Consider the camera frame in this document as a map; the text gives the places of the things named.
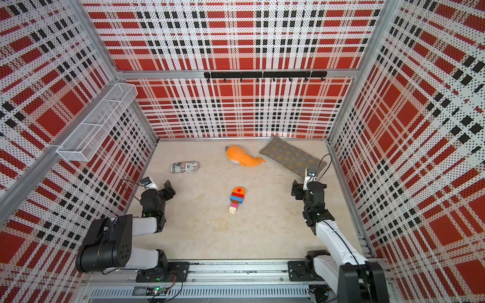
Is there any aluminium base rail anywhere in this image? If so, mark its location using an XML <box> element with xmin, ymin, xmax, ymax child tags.
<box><xmin>75</xmin><ymin>258</ymin><xmax>391</xmax><ymax>303</ymax></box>

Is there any black camera cable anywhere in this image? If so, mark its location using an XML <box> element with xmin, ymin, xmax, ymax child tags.
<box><xmin>314</xmin><ymin>153</ymin><xmax>333</xmax><ymax>183</ymax></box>
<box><xmin>120</xmin><ymin>179</ymin><xmax>147</xmax><ymax>203</ymax></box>

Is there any orange plush toy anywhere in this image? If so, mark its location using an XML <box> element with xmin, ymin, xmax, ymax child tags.
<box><xmin>226</xmin><ymin>145</ymin><xmax>265</xmax><ymax>167</ymax></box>

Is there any green circuit board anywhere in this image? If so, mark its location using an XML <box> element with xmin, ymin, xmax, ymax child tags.
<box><xmin>146</xmin><ymin>286</ymin><xmax>166</xmax><ymax>297</ymax></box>

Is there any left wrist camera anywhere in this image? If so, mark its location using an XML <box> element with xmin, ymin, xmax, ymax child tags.
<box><xmin>140</xmin><ymin>177</ymin><xmax>158</xmax><ymax>189</ymax></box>

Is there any black hook rail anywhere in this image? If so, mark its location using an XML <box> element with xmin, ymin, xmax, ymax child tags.
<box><xmin>203</xmin><ymin>71</ymin><xmax>328</xmax><ymax>80</ymax></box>

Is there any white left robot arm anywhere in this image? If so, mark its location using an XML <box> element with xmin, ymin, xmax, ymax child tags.
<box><xmin>75</xmin><ymin>178</ymin><xmax>176</xmax><ymax>279</ymax></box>

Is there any orange round lego piece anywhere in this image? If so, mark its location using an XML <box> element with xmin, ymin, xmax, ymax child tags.
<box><xmin>233</xmin><ymin>187</ymin><xmax>245</xmax><ymax>195</ymax></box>

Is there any blue lego brick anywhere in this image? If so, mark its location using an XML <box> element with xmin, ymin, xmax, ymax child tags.
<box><xmin>231</xmin><ymin>196</ymin><xmax>244</xmax><ymax>204</ymax></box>

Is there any black right camera cable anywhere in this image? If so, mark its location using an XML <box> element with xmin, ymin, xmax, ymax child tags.
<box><xmin>314</xmin><ymin>153</ymin><xmax>333</xmax><ymax>183</ymax></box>

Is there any red lego brick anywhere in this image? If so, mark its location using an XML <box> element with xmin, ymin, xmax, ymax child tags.
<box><xmin>231</xmin><ymin>192</ymin><xmax>245</xmax><ymax>201</ymax></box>

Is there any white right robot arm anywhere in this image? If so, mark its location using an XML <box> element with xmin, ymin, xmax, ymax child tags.
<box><xmin>291</xmin><ymin>181</ymin><xmax>390</xmax><ymax>302</ymax></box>

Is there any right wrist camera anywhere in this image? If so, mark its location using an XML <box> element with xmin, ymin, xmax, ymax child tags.
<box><xmin>303</xmin><ymin>168</ymin><xmax>317</xmax><ymax>191</ymax></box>

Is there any white wire mesh basket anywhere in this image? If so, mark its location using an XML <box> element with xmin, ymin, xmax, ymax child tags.
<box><xmin>57</xmin><ymin>83</ymin><xmax>137</xmax><ymax>162</ymax></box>

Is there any grey patterned cushion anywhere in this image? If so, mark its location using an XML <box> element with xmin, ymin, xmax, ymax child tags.
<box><xmin>259</xmin><ymin>136</ymin><xmax>328</xmax><ymax>179</ymax></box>

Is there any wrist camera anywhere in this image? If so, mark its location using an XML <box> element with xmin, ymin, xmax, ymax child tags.
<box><xmin>303</xmin><ymin>168</ymin><xmax>317</xmax><ymax>191</ymax></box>
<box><xmin>140</xmin><ymin>177</ymin><xmax>158</xmax><ymax>189</ymax></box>

